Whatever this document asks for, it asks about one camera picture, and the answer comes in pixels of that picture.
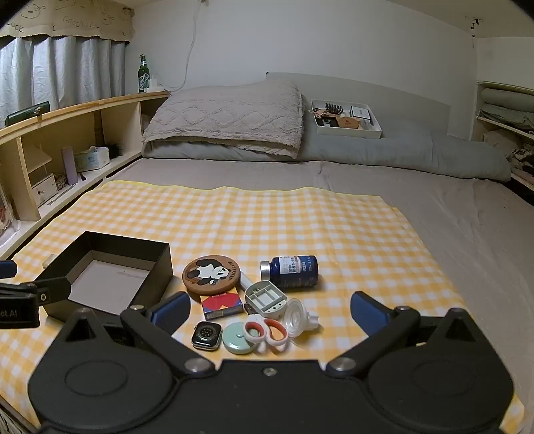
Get black smartwatch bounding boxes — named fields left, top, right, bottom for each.
left=191, top=320, right=224, bottom=350

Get purple flat case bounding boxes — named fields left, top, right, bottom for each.
left=62, top=146, right=78, bottom=185

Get white shelf unit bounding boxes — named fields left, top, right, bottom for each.
left=471, top=81, right=534, bottom=197

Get white tray box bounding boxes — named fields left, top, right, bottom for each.
left=311, top=99, right=383, bottom=140

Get beige printed valance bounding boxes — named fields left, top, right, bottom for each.
left=0, top=0, right=135, bottom=42

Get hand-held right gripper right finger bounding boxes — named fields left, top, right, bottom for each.
left=325, top=291, right=485, bottom=372

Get white tissue pack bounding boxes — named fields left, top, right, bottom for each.
left=74, top=147, right=110, bottom=171

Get black cardboard box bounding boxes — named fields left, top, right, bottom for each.
left=38, top=231, right=174, bottom=322

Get grey headboard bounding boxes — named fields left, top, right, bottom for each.
left=266, top=72, right=452, bottom=136

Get white and orange scissors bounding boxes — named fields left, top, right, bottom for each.
left=243, top=314, right=289, bottom=353

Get wooden shelf unit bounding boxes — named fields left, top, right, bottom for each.
left=0, top=89, right=170, bottom=259

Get grey-green folded linen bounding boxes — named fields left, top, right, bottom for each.
left=478, top=107, right=534, bottom=133

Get grey curtain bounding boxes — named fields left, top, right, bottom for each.
left=0, top=35, right=126, bottom=122

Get round panda coaster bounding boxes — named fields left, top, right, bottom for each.
left=182, top=254, right=241, bottom=301

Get clear display case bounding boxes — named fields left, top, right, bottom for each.
left=0, top=184, right=19, bottom=238

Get dark green case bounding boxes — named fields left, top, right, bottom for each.
left=5, top=101, right=51, bottom=127

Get white cable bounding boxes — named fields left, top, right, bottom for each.
left=167, top=0, right=209, bottom=90

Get grey pillow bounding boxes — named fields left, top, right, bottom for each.
left=298, top=113, right=512, bottom=181

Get mint green round case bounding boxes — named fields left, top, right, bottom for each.
left=222, top=322, right=260, bottom=355

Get grey plastic device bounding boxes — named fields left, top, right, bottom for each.
left=244, top=281, right=288, bottom=315

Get red and blue card box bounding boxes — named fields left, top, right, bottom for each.
left=201, top=292, right=244, bottom=321

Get green glass bottle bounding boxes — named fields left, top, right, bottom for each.
left=138, top=54, right=151, bottom=93

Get yellow checked cloth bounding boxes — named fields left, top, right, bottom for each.
left=0, top=180, right=524, bottom=434

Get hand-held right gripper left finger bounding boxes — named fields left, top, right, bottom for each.
left=62, top=291, right=213, bottom=373

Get small wooden drawer box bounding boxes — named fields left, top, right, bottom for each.
left=30, top=174, right=58, bottom=207

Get beige folded linen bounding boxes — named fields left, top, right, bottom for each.
left=480, top=87, right=534, bottom=111

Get dark blue pill bottle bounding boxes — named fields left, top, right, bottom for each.
left=260, top=255, right=319, bottom=290

